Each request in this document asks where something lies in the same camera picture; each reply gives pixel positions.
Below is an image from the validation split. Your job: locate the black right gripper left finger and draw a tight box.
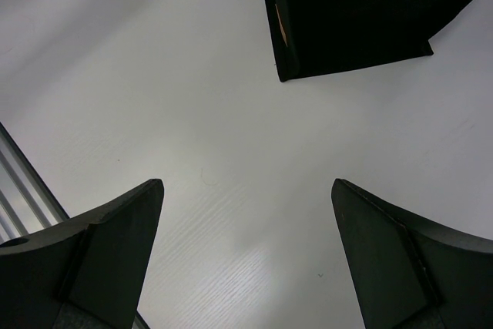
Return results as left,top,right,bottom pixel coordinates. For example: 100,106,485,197
1,179,164,328

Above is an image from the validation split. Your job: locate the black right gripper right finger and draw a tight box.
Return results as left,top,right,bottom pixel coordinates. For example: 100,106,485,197
331,179,492,328

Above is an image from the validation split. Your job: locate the black canvas bag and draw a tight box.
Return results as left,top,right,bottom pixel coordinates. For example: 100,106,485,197
264,0,472,82

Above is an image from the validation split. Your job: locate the aluminium rail front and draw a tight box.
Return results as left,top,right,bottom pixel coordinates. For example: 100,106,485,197
1,130,146,328

